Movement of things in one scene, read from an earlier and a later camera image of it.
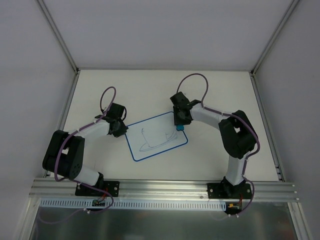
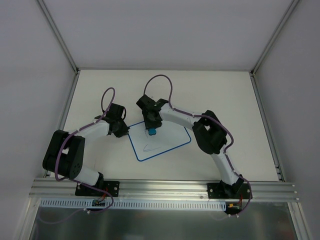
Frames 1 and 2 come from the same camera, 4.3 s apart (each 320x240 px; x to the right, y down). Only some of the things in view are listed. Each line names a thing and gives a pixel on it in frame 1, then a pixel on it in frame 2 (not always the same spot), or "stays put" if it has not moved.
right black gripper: [181, 118] -> [153, 121]
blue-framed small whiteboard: [154, 136] stays put
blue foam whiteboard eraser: [179, 127] -> [152, 131]
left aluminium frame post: [58, 36] stays put
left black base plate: [111, 186] stays put
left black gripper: [120, 128] stays put
